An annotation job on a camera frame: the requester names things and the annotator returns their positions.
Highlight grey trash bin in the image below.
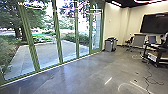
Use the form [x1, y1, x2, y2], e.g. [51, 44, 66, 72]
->
[104, 38, 114, 53]
[109, 36, 119, 51]

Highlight green framed glass door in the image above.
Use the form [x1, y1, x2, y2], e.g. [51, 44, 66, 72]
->
[0, 0, 106, 88]

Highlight black swivel chair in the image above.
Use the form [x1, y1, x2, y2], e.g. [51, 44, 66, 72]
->
[124, 36, 134, 51]

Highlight ceiling light strip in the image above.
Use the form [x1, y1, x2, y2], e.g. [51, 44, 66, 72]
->
[110, 0, 123, 8]

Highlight large outdoor tree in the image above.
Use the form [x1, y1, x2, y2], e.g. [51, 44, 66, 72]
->
[0, 0, 38, 39]

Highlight black wheeled cart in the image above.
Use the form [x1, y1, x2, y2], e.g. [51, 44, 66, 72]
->
[142, 43, 168, 68]

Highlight person at cart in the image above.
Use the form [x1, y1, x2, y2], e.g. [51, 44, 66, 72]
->
[161, 31, 168, 46]

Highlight black floor cable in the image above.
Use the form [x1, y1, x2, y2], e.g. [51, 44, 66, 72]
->
[131, 53, 168, 88]

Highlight black wall screen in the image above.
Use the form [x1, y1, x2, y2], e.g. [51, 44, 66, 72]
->
[139, 12, 168, 34]

